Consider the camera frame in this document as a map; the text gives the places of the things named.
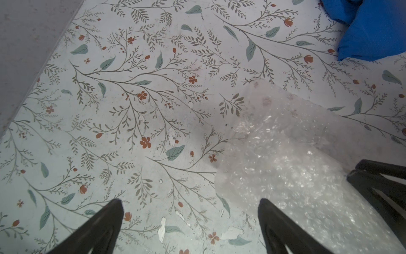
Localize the blue cloth hat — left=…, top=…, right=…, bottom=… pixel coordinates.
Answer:
left=322, top=0, right=406, bottom=61

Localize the clear bubble wrap sheet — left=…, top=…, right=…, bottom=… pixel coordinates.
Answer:
left=215, top=80, right=406, bottom=254

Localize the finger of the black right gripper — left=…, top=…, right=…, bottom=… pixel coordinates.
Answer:
left=346, top=159, right=406, bottom=238

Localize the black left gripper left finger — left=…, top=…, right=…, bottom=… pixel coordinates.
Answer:
left=49, top=199, right=124, bottom=254

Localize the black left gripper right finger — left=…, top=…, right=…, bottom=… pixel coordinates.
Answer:
left=258, top=199, right=331, bottom=254

